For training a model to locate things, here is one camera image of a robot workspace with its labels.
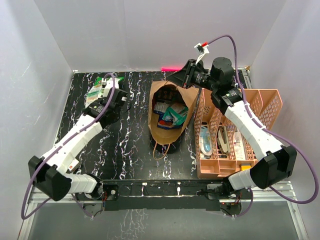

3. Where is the blue white toothbrush pack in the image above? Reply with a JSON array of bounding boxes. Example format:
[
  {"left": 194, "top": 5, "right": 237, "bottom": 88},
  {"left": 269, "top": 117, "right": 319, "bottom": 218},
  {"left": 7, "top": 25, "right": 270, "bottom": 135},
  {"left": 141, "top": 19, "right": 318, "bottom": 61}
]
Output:
[{"left": 199, "top": 125, "right": 213, "bottom": 156}]

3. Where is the yellow eraser block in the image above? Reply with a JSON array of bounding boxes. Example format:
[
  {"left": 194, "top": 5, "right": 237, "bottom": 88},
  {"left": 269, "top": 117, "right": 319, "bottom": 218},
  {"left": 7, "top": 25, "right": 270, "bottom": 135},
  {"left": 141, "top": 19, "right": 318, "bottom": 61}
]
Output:
[{"left": 240, "top": 163, "right": 252, "bottom": 171}]

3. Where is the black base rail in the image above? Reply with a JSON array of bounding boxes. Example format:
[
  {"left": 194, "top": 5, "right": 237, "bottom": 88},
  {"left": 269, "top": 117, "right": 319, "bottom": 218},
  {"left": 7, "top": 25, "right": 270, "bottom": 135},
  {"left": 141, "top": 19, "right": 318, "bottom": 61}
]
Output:
[{"left": 75, "top": 179, "right": 236, "bottom": 211}]

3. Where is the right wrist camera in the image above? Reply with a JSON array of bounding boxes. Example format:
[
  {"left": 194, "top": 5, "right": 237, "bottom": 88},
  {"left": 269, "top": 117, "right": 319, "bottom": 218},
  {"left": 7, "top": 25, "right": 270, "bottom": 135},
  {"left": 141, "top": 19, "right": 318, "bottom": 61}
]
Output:
[{"left": 194, "top": 42, "right": 210, "bottom": 65}]

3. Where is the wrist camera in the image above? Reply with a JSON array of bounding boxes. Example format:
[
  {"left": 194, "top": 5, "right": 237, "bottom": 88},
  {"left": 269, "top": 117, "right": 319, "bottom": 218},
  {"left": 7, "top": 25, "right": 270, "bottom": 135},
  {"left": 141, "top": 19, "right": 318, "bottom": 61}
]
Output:
[
  {"left": 194, "top": 42, "right": 210, "bottom": 65},
  {"left": 98, "top": 77, "right": 114, "bottom": 98}
]

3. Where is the white card packet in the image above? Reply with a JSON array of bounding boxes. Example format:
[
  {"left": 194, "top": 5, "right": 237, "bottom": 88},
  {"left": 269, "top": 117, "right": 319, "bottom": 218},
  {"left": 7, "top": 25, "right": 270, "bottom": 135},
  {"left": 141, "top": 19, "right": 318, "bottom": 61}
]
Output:
[{"left": 233, "top": 131, "right": 246, "bottom": 161}]

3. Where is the beige stapler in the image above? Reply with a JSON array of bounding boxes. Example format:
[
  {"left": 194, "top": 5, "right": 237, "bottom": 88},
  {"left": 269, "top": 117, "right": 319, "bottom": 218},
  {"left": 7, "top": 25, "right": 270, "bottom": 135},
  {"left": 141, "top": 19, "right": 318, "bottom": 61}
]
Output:
[{"left": 216, "top": 126, "right": 230, "bottom": 154}]

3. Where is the blue snack packet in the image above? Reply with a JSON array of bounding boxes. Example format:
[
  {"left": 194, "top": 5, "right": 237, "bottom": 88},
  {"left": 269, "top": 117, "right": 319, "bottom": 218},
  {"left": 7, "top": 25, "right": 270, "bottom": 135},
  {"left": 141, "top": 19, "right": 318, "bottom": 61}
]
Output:
[{"left": 153, "top": 101, "right": 170, "bottom": 115}]

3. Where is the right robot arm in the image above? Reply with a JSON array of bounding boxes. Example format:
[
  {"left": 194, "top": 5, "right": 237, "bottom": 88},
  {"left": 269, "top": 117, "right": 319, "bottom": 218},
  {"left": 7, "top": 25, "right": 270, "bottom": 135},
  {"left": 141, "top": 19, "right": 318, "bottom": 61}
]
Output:
[{"left": 166, "top": 57, "right": 297, "bottom": 199}]

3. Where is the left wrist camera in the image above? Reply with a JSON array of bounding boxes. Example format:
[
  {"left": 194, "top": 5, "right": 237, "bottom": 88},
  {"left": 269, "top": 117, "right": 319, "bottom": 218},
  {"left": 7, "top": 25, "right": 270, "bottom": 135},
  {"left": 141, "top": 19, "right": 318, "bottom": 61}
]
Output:
[{"left": 98, "top": 77, "right": 114, "bottom": 98}]

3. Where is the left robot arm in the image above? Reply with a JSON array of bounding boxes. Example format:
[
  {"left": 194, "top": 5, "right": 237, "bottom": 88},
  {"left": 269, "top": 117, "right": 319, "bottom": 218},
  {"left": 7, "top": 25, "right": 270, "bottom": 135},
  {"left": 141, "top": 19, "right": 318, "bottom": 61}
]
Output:
[{"left": 28, "top": 88, "right": 128, "bottom": 202}]

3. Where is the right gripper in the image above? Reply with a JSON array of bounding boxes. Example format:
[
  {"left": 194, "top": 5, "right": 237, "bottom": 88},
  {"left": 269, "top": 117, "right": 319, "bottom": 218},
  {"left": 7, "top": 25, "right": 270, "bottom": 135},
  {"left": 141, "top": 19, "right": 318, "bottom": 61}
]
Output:
[{"left": 166, "top": 59, "right": 219, "bottom": 92}]

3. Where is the small white box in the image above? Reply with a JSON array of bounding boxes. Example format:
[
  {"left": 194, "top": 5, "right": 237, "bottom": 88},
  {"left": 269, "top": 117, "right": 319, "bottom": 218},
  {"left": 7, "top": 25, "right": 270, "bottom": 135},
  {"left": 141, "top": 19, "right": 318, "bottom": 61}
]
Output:
[{"left": 68, "top": 159, "right": 81, "bottom": 173}]

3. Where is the green white snack bag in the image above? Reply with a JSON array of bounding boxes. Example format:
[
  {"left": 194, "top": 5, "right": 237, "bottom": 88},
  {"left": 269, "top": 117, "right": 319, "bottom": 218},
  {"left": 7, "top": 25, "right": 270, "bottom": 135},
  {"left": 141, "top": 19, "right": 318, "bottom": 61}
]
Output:
[{"left": 85, "top": 77, "right": 124, "bottom": 108}]

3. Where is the pink tape strip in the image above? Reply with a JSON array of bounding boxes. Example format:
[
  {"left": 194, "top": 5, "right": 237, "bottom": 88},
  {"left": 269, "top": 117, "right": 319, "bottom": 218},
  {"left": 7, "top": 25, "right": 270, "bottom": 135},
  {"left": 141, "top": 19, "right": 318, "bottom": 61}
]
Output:
[{"left": 161, "top": 66, "right": 183, "bottom": 72}]

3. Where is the dark snack packet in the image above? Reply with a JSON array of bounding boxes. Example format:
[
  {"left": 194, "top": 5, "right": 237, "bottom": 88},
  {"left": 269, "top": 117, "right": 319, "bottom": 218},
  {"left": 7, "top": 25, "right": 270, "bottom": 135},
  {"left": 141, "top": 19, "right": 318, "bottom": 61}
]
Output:
[{"left": 155, "top": 86, "right": 179, "bottom": 102}]

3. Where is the pink plastic desk organizer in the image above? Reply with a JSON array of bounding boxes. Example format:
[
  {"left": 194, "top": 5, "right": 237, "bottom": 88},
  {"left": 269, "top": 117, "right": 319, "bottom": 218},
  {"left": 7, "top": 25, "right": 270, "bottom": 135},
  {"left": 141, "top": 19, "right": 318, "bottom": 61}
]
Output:
[{"left": 194, "top": 89, "right": 283, "bottom": 179}]

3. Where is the brown paper bag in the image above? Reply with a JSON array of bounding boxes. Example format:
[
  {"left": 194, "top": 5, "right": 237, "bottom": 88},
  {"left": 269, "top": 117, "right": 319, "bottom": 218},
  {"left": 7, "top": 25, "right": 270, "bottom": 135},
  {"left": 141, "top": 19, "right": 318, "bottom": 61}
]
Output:
[{"left": 148, "top": 81, "right": 199, "bottom": 149}]

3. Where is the teal snack packet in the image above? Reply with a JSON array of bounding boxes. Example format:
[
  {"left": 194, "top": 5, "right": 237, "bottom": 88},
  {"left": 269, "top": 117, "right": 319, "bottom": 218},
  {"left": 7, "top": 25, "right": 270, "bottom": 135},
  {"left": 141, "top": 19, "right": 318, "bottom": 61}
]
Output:
[{"left": 162, "top": 103, "right": 189, "bottom": 126}]

